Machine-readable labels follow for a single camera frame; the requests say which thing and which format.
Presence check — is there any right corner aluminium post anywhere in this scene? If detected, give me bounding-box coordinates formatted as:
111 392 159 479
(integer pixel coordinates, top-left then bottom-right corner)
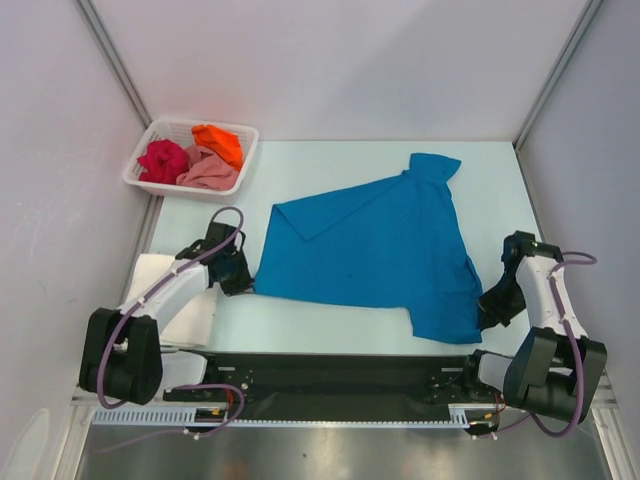
512 0 606 154

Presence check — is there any aluminium frame rail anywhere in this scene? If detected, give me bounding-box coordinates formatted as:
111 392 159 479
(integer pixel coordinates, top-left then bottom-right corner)
592 371 617 409

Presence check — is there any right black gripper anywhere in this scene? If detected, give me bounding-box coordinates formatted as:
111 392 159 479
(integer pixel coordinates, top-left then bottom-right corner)
476 271 527 332

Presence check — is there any orange crumpled t-shirt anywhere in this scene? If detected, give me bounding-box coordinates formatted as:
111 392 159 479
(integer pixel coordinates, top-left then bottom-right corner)
191 124 244 171

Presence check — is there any white slotted cable duct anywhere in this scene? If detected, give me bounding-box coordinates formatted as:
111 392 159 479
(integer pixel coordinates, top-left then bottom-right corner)
92 404 496 429

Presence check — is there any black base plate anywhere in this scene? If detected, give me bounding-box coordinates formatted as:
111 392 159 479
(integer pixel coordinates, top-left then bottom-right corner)
160 353 499 418

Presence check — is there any pink crumpled t-shirt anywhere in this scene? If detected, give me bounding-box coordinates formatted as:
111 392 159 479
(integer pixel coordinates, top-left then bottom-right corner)
176 145 239 191

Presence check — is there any blue t-shirt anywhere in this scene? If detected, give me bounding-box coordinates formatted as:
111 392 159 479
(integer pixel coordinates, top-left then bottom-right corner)
254 153 483 344

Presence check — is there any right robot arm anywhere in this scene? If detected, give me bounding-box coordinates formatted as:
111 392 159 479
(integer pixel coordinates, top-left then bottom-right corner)
461 231 608 435

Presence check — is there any white plastic basket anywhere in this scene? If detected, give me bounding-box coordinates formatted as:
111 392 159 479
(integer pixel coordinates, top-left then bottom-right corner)
123 118 259 204

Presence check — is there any white folded t-shirt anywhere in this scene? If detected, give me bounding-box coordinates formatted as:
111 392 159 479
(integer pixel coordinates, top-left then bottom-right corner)
118 254 219 349

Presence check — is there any magenta crumpled t-shirt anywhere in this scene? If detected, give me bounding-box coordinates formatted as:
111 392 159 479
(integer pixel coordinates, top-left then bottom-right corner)
138 140 189 185

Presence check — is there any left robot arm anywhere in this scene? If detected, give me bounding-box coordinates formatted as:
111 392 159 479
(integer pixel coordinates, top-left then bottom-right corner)
79 222 253 409

